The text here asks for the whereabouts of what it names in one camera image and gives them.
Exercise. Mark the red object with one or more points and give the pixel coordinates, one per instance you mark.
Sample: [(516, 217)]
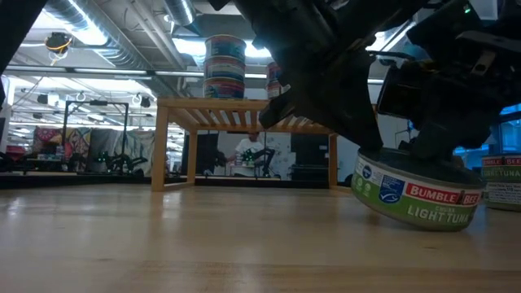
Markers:
[(14, 156)]

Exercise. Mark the round black ceiling device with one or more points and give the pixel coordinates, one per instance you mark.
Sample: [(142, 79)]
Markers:
[(58, 42)]

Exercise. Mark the person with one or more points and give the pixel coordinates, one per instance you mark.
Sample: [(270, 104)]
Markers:
[(250, 146)]

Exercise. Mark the black background robot arm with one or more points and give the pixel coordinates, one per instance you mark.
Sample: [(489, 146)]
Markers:
[(260, 156), (118, 160)]

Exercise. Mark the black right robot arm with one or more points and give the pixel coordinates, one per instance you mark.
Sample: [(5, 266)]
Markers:
[(496, 16)]

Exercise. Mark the silver ventilation duct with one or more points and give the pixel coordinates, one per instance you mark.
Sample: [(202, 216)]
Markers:
[(181, 10), (102, 36)]

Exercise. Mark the green label tuna can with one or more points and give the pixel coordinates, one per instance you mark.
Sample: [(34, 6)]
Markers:
[(506, 171), (407, 203), (504, 197)]

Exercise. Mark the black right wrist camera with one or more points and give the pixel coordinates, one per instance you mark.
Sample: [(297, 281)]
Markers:
[(484, 57)]

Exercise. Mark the black metal rig frame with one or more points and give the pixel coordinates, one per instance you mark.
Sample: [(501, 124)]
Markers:
[(97, 102)]

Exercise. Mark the wooden slatted shelf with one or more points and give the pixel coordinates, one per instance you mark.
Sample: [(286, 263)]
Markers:
[(203, 105)]

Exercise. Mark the black cabinet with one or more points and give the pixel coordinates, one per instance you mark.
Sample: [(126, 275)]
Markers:
[(309, 156)]

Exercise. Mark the white hanging sheet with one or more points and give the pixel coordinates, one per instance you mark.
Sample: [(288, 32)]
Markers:
[(140, 150)]

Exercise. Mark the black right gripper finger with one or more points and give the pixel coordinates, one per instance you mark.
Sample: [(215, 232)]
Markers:
[(478, 132), (433, 140)]

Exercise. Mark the black aluminium table frame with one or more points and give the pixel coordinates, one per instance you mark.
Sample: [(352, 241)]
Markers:
[(81, 181)]

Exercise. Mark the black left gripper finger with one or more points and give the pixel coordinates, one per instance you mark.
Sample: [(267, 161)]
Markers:
[(350, 106), (277, 113)]

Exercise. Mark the colourful painted panel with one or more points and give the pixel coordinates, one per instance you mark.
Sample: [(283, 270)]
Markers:
[(61, 140)]

